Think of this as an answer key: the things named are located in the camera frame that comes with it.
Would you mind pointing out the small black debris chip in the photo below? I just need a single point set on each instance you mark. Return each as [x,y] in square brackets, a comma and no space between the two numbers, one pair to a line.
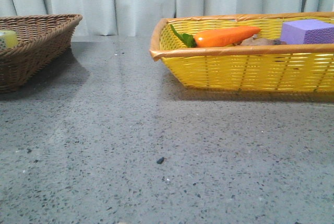
[160,161]

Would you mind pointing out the brown toy meat piece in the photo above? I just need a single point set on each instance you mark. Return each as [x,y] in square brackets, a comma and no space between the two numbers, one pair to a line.
[261,42]

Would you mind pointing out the purple foam cube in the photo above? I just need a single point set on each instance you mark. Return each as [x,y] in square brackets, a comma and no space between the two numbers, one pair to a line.
[307,31]

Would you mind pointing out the yellow woven basket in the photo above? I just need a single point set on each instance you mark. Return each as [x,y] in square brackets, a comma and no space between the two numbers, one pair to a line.
[275,68]

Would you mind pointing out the orange toy carrot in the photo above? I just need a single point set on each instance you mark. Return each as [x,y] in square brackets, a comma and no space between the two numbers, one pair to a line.
[217,37]

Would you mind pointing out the brown wicker basket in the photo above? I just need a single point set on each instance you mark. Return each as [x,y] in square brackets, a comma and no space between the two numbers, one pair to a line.
[41,39]

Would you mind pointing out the yellow-green tape roll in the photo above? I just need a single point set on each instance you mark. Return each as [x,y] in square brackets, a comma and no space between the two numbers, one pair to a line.
[8,39]

